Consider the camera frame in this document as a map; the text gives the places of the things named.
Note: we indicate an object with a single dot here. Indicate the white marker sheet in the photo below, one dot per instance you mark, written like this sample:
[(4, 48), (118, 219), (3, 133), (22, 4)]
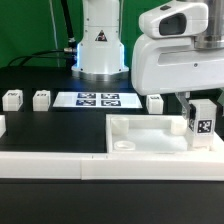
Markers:
[(97, 100)]

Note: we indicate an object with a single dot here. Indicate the white U-shaped fence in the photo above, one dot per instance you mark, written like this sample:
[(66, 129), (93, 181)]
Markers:
[(54, 146)]

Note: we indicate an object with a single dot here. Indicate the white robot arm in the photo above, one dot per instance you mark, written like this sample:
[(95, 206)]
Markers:
[(100, 54)]

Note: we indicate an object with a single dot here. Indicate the white square table top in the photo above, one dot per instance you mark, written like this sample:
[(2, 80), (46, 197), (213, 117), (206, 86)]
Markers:
[(146, 134)]

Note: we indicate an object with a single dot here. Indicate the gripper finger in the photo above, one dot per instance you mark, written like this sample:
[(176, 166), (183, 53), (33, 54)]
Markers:
[(188, 110)]

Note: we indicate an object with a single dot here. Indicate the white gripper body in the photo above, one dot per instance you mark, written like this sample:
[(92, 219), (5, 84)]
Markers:
[(161, 66)]

